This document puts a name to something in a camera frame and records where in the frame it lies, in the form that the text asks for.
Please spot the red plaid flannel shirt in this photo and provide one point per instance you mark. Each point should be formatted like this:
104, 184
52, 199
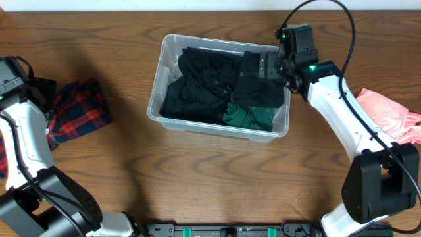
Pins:
78, 109

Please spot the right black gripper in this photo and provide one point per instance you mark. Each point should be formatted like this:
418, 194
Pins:
272, 61

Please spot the large black garment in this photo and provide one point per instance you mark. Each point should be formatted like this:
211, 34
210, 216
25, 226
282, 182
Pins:
203, 91

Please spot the dark green shirt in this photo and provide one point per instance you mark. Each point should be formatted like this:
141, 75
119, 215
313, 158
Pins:
254, 118

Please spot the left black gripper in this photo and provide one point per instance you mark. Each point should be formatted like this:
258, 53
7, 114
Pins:
41, 93

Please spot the black garment with band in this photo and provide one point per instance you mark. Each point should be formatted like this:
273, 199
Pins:
252, 91

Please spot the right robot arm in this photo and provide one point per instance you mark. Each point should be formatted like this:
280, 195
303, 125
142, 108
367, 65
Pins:
381, 180

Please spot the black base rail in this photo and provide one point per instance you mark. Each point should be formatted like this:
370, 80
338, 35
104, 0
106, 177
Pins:
286, 229

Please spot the pink garment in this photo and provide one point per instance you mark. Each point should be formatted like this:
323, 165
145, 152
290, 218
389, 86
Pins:
392, 117

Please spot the clear plastic storage bin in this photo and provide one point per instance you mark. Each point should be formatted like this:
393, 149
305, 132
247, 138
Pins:
168, 72

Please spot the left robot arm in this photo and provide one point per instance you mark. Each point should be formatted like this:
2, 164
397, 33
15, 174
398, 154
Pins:
40, 199

